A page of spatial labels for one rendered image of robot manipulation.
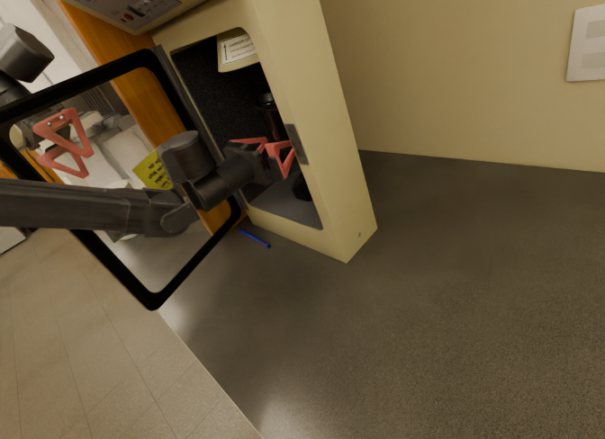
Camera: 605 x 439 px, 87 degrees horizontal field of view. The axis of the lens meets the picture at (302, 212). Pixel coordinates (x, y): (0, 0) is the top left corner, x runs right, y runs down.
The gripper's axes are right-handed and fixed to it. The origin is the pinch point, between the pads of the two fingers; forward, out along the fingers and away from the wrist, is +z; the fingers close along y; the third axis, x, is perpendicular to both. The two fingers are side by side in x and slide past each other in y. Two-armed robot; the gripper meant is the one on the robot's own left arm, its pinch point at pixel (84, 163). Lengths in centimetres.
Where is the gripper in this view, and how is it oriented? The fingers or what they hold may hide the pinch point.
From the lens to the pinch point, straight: 69.9
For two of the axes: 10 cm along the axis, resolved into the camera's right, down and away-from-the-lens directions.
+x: -4.7, 6.5, -6.0
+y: -5.9, 2.8, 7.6
